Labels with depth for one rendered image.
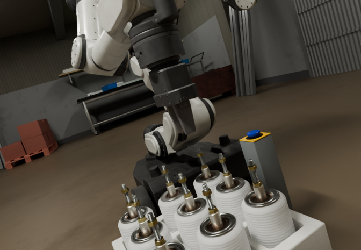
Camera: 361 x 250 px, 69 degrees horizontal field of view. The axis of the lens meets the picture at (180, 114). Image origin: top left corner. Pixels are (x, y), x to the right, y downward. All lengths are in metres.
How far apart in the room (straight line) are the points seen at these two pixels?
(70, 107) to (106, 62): 6.83
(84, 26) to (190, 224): 0.56
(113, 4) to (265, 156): 0.58
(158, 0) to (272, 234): 0.49
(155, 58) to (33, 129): 5.64
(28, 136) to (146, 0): 5.67
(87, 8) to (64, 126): 6.70
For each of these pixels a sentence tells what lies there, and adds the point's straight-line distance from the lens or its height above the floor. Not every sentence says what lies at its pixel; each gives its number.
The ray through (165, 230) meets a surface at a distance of 0.63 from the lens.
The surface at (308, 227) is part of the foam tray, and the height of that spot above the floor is 0.18.
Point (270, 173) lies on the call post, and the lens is 0.85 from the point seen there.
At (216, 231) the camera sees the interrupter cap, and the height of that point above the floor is 0.25.
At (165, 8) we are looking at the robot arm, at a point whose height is 0.66.
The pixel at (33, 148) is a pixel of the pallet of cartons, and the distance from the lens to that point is 6.07.
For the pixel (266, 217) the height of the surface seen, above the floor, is 0.23.
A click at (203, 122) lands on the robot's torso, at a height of 0.37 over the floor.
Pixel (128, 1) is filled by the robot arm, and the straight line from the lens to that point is 0.47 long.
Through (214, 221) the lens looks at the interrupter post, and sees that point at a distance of 0.56.
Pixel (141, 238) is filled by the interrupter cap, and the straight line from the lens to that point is 0.63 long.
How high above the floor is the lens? 0.54
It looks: 7 degrees down
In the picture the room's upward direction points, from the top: 19 degrees counter-clockwise
